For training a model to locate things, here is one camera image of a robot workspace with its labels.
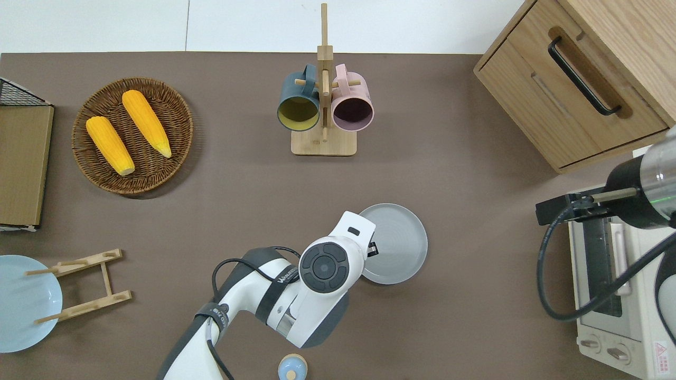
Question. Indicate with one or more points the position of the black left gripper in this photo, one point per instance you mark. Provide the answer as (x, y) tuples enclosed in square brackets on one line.
[(373, 249)]

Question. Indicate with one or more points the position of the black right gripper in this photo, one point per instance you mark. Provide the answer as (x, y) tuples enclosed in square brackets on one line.
[(573, 207)]

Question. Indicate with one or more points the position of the gray plate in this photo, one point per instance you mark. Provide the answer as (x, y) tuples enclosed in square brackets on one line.
[(398, 243)]

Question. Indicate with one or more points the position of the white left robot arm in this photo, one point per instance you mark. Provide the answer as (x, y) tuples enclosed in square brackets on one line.
[(317, 285)]

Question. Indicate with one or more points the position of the wooden plate rack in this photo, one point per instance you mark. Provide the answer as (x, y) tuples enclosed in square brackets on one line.
[(105, 274)]

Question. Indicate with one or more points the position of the light blue plate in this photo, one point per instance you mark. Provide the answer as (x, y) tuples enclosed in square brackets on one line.
[(21, 295)]

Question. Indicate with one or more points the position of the wooden mug rack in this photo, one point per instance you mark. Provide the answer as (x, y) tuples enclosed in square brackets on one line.
[(324, 143)]

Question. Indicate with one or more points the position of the wooden cabinet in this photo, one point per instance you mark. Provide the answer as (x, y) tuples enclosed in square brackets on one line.
[(533, 95)]

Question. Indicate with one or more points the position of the white toaster oven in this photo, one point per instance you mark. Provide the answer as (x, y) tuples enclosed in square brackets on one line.
[(634, 327)]

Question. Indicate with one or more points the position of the pink mug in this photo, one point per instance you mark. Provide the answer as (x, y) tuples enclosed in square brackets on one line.
[(353, 111)]

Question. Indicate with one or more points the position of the brown table mat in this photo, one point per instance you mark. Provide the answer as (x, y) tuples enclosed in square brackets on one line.
[(237, 211)]

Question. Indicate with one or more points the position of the small blue round knob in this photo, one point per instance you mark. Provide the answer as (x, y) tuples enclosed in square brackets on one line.
[(292, 368)]

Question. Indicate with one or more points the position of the dark blue mug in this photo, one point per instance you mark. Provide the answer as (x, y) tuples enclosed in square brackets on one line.
[(298, 112)]

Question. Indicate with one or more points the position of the brown wicker basket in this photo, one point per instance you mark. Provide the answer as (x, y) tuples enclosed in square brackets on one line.
[(158, 174)]

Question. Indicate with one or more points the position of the yellow corn cob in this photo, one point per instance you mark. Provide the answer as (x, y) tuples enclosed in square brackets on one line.
[(148, 124), (110, 145)]

